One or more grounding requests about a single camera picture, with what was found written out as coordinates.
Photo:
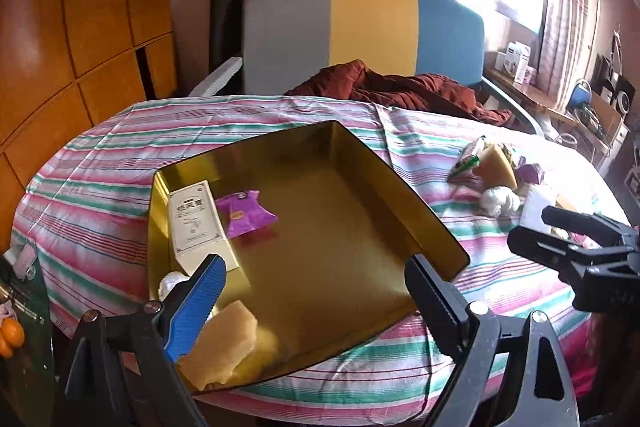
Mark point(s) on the black rolled mat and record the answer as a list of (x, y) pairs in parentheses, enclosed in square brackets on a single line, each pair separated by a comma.
[(225, 17)]

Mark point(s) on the glass side table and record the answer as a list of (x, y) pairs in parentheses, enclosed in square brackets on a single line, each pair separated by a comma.
[(25, 382)]

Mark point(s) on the blue round appliance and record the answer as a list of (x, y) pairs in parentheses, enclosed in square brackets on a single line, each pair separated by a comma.
[(581, 96)]

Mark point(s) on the green white snack packet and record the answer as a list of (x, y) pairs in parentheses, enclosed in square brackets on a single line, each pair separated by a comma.
[(467, 159)]

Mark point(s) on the pink small box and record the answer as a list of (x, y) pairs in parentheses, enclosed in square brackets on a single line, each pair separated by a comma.
[(530, 76)]

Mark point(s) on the colour-block chair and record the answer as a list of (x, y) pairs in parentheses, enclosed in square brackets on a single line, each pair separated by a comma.
[(370, 27)]

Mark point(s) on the white blue carton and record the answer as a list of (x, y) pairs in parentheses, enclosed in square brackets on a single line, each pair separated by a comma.
[(515, 59)]

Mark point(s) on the white foam piece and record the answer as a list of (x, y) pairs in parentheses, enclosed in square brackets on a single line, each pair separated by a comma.
[(217, 77)]

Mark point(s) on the orange small fruit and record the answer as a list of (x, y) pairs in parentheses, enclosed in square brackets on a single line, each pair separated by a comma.
[(10, 337)]

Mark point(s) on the wooden side desk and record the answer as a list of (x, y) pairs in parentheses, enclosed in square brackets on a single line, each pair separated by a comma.
[(530, 94)]

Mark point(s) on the wooden wardrobe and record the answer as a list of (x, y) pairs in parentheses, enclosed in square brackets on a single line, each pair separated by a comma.
[(75, 7)]

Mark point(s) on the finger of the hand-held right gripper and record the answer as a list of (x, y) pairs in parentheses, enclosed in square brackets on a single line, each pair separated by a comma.
[(580, 224), (545, 249)]

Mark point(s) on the plain white box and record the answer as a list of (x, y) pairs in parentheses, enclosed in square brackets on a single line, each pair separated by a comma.
[(537, 204)]

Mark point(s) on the red-brown blanket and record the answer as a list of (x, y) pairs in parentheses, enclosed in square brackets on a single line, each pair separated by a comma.
[(400, 89)]

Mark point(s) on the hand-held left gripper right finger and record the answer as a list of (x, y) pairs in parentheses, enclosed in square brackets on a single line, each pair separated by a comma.
[(432, 302)]

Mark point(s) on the gold metal tin tray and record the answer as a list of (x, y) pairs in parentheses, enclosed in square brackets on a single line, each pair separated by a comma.
[(310, 217)]

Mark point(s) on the white garlic bulb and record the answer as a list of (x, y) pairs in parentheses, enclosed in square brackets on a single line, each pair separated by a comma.
[(172, 282)]

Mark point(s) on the cardboard box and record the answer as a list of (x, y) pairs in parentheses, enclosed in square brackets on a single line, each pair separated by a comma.
[(605, 114)]

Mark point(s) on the white wrapper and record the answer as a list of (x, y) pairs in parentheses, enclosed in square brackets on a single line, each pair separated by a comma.
[(500, 199)]

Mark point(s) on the red clothing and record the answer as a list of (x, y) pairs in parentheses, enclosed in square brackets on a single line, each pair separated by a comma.
[(585, 357)]

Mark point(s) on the patterned beige curtain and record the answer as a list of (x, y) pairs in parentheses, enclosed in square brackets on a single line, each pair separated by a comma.
[(565, 7)]

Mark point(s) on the striped bed sheet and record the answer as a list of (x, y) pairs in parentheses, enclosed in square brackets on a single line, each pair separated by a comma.
[(125, 157)]

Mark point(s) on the white printed carton box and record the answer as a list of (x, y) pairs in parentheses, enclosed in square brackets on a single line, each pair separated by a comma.
[(192, 217)]

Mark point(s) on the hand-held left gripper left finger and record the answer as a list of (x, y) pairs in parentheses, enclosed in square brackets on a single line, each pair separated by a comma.
[(200, 302)]

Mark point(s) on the yellow sponge block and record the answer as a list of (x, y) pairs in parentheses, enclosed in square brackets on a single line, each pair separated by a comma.
[(225, 337), (497, 169)]

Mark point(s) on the black silver stereo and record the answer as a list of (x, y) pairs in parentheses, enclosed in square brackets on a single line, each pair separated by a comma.
[(617, 87)]

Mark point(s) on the purple snack packet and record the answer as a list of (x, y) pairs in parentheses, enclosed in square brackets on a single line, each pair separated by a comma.
[(245, 212), (530, 172)]

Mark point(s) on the grey bed frame rail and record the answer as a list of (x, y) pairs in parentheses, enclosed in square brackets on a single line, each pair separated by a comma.
[(515, 107)]

